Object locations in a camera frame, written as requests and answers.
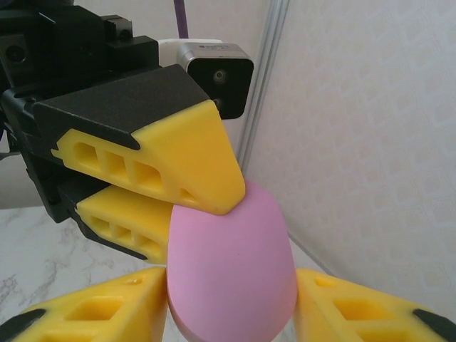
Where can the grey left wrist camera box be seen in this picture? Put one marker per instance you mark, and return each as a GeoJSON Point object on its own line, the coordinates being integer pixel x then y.
{"type": "Point", "coordinates": [221, 78]}

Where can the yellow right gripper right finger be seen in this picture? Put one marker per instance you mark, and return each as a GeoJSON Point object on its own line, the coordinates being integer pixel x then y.
{"type": "Point", "coordinates": [374, 320]}

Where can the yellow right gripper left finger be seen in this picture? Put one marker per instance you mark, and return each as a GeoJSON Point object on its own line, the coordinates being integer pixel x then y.
{"type": "Point", "coordinates": [89, 313]}

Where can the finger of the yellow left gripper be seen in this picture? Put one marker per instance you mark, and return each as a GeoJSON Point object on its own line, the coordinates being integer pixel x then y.
{"type": "Point", "coordinates": [117, 210]}
{"type": "Point", "coordinates": [185, 149]}

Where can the purple earbud charging case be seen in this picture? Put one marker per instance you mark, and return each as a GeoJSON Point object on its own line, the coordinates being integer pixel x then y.
{"type": "Point", "coordinates": [231, 267]}

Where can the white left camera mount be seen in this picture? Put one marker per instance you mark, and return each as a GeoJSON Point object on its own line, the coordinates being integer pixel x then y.
{"type": "Point", "coordinates": [167, 53]}

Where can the aluminium frame post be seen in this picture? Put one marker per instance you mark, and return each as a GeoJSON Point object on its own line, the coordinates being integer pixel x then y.
{"type": "Point", "coordinates": [272, 35]}

